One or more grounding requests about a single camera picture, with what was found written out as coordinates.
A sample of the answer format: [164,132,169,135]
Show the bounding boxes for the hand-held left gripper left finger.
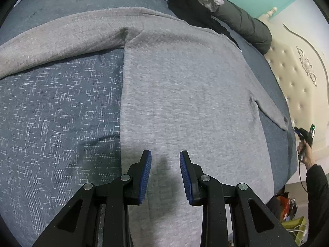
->
[32,149,152,247]

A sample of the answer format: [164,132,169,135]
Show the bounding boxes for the lavender garment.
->
[199,0,225,13]

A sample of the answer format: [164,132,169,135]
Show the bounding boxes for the dark grey rolled duvet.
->
[49,0,273,55]

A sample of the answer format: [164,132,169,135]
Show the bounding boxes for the yellow-green bag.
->
[283,216,309,246]

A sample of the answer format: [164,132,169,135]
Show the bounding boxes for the black pants with white trim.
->
[142,0,243,53]

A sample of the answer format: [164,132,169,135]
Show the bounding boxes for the bed with blue sheet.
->
[0,0,299,247]

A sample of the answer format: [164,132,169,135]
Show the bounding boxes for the person's right hand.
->
[296,141,316,171]

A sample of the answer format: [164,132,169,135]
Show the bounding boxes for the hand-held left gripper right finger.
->
[179,150,299,247]

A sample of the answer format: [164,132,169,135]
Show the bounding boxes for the black cable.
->
[298,160,309,192]

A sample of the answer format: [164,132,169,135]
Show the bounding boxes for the grey sweatshirt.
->
[0,6,290,247]

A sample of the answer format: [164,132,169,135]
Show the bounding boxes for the cream tufted headboard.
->
[257,6,329,183]

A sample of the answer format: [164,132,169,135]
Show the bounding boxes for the orange bag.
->
[276,192,297,220]

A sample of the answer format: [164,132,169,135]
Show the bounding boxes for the person's right forearm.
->
[305,163,329,247]

